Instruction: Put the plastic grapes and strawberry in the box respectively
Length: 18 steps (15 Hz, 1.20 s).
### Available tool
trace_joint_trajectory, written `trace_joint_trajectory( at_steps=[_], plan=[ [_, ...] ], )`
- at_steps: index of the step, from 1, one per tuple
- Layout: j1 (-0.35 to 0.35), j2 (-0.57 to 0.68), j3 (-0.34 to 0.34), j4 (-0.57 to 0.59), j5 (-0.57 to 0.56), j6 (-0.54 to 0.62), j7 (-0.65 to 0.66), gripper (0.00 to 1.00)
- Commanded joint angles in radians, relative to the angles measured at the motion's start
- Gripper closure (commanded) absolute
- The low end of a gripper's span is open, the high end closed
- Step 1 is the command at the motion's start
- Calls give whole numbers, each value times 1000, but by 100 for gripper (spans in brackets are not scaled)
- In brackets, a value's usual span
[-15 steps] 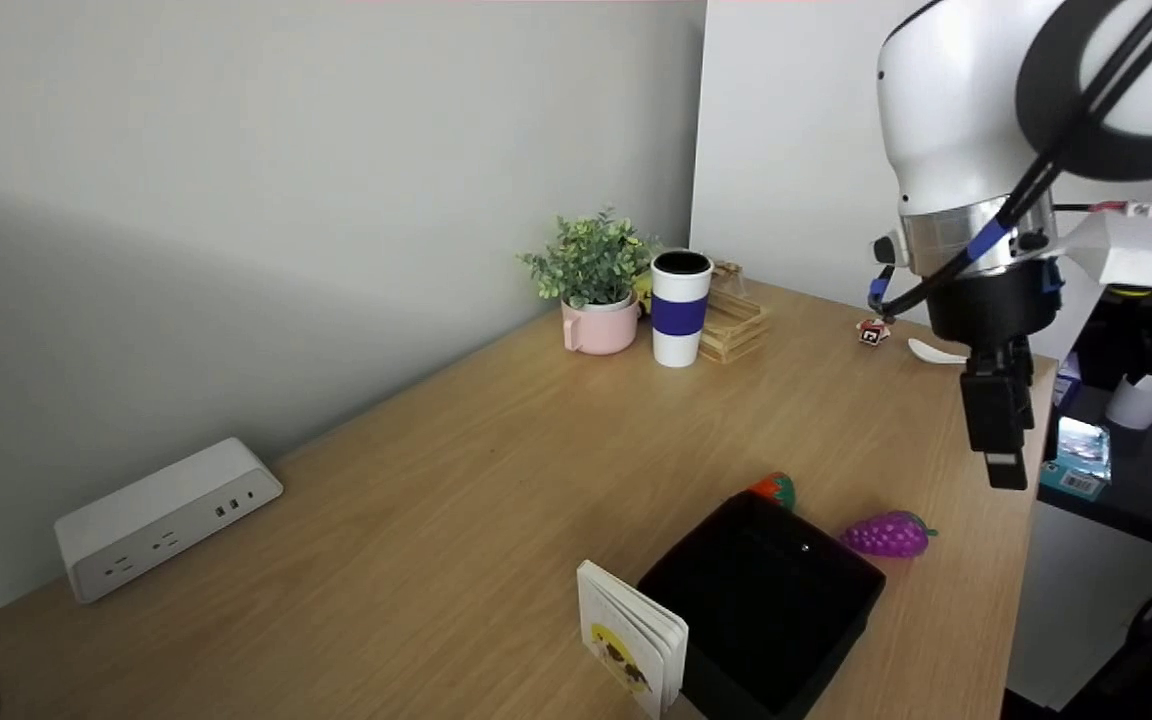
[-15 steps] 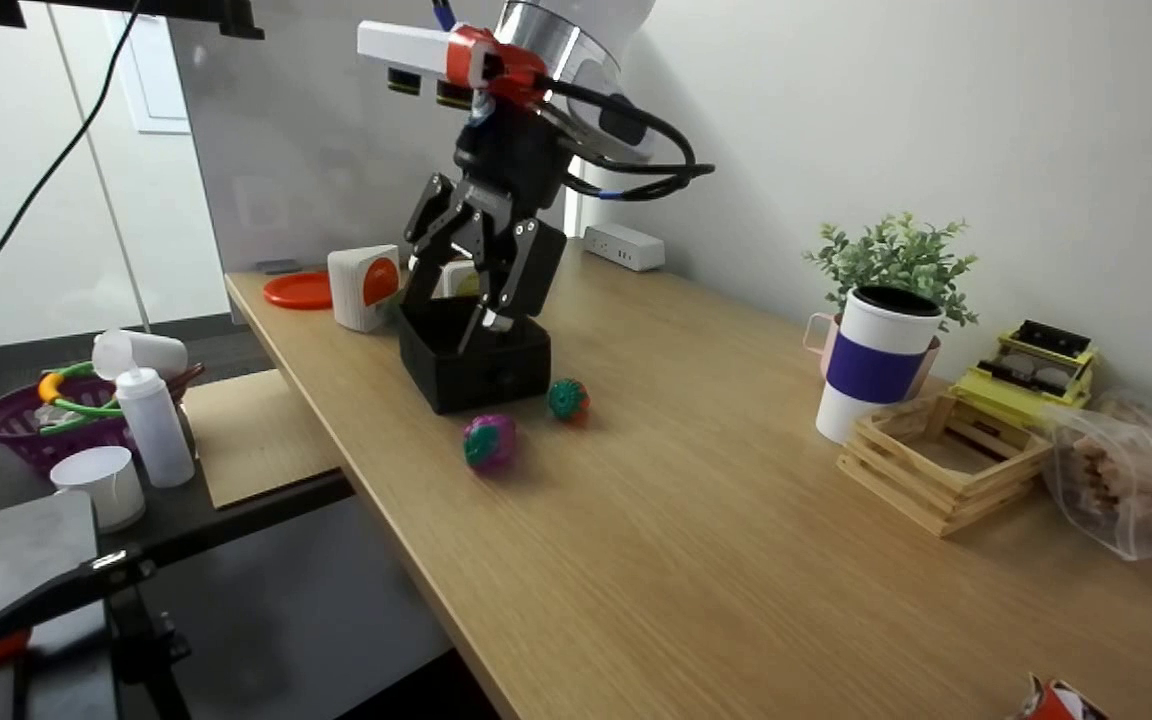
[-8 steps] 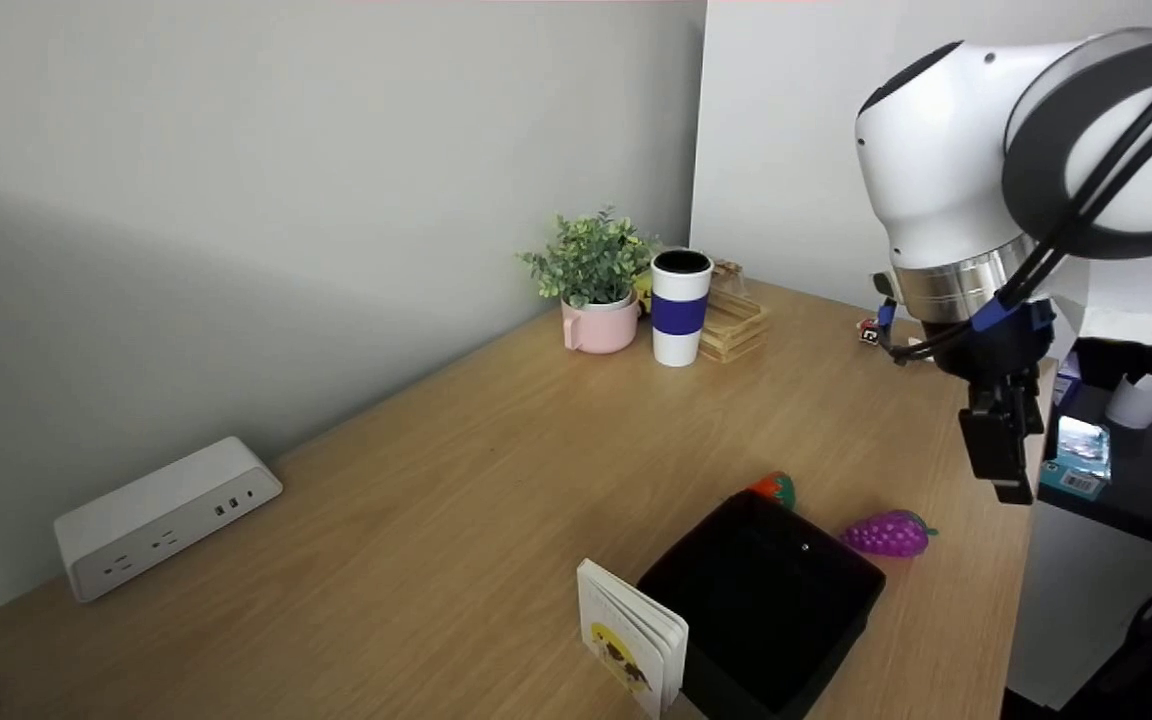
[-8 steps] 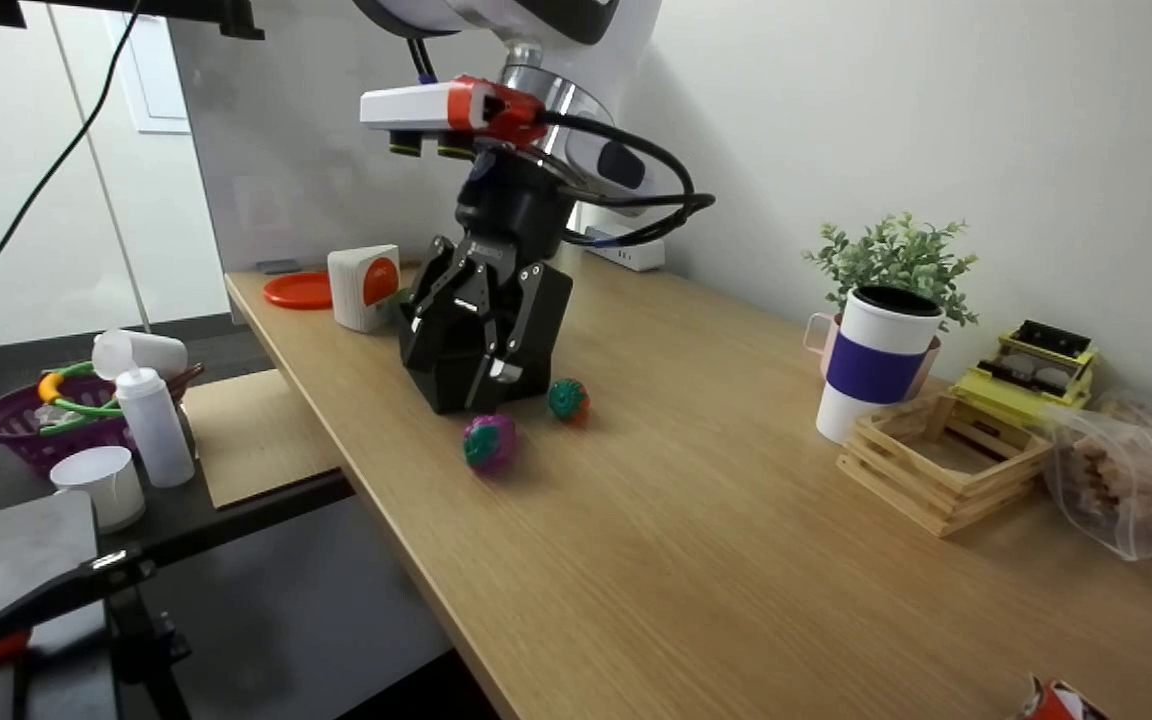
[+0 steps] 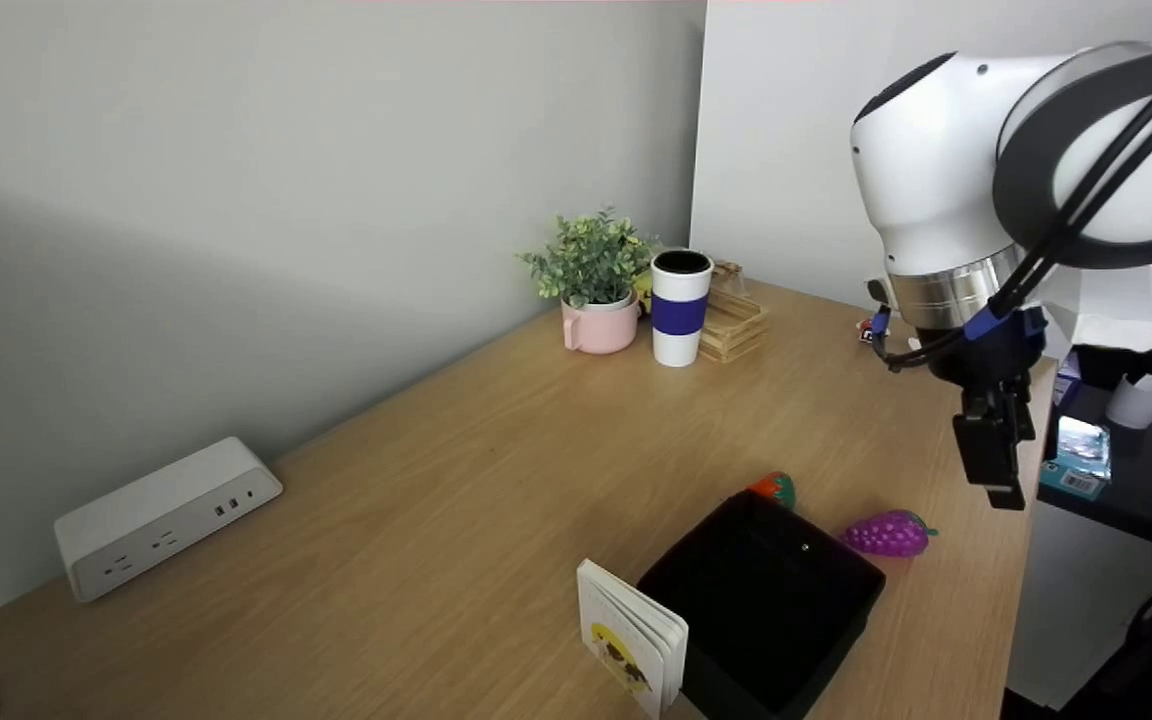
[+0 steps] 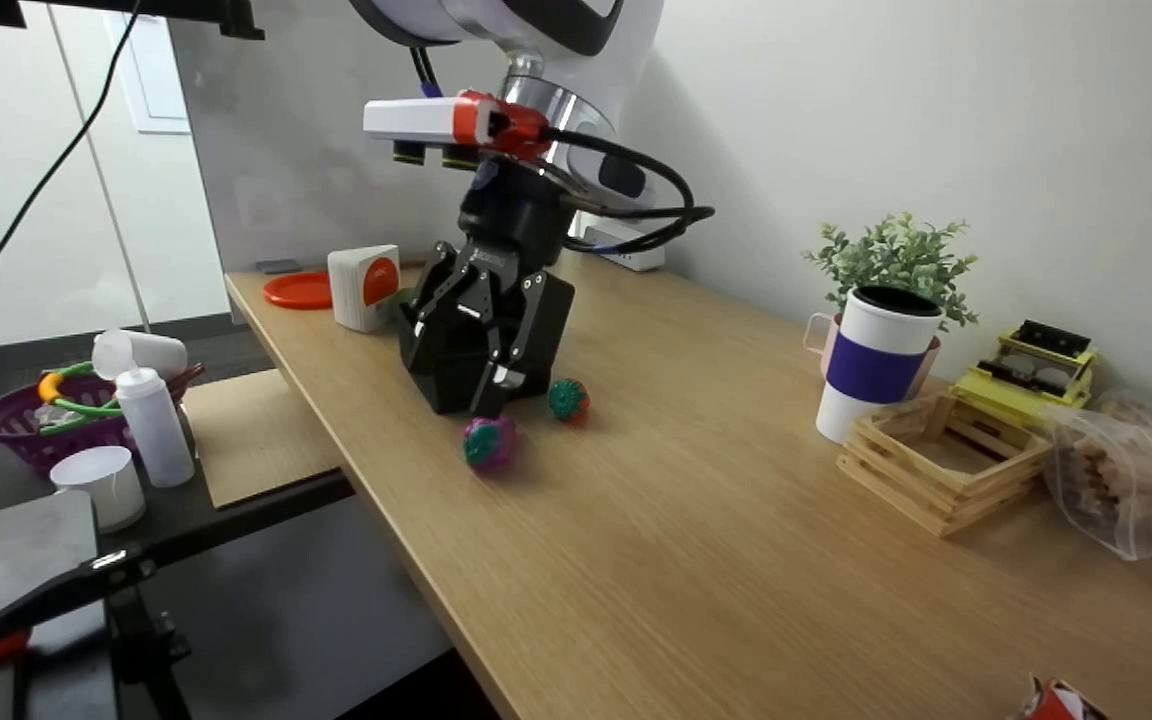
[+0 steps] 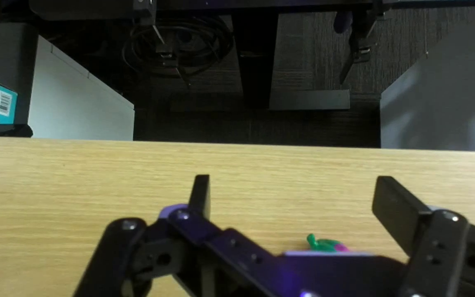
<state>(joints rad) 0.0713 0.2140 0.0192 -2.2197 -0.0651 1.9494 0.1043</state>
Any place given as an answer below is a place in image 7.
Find black coiled floor cable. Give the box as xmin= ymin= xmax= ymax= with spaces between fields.
xmin=120 ymin=13 xmax=235 ymax=89

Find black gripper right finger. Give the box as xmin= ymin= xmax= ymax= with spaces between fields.
xmin=370 ymin=175 xmax=475 ymax=297

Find purple plastic grapes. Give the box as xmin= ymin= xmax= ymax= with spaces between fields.
xmin=304 ymin=232 xmax=350 ymax=254

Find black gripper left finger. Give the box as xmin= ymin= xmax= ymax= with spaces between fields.
xmin=72 ymin=173 xmax=283 ymax=297

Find grey side panel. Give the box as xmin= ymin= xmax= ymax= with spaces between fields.
xmin=379 ymin=10 xmax=475 ymax=152

